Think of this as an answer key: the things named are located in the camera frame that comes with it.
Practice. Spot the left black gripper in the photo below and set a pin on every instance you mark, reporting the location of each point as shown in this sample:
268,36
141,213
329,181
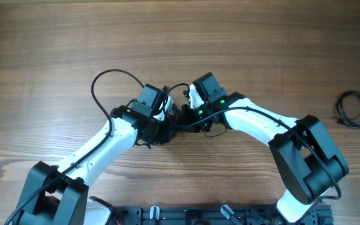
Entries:
167,132

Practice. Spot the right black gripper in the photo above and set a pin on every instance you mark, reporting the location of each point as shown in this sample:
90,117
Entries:
187,117

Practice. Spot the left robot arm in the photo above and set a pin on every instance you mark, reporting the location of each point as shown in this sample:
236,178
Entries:
59,193

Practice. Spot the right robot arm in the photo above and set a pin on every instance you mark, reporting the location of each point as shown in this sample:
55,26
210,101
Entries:
307,158

